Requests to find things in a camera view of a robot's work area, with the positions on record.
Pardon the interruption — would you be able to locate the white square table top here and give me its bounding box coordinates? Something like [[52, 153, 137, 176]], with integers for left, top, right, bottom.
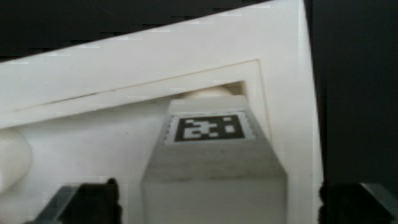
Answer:
[[0, 60, 267, 224]]

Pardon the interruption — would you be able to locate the white U-shaped fence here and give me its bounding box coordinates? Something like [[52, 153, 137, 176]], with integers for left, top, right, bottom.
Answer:
[[0, 0, 324, 224]]

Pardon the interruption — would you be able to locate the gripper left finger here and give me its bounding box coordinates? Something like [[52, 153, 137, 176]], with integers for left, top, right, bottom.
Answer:
[[25, 178, 123, 224]]

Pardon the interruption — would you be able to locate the white table leg with tag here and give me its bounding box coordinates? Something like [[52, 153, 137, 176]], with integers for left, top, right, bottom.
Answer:
[[141, 87, 288, 224]]

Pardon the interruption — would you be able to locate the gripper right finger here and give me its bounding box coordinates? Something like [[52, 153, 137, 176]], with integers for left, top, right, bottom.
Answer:
[[318, 182, 398, 224]]

